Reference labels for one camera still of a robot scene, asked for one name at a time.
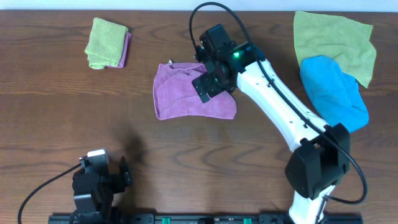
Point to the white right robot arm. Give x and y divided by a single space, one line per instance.
318 162

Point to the folded green cloth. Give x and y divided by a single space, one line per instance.
106 44

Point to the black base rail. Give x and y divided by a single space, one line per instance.
264 218

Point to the large green microfiber cloth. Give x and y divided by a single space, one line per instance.
344 40

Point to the purple microfiber cloth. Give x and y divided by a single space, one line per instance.
174 95

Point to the blue microfiber cloth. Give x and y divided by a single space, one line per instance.
333 93

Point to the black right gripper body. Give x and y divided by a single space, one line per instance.
212 83

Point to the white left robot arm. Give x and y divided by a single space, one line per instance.
93 212

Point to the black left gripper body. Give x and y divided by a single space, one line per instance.
113 186

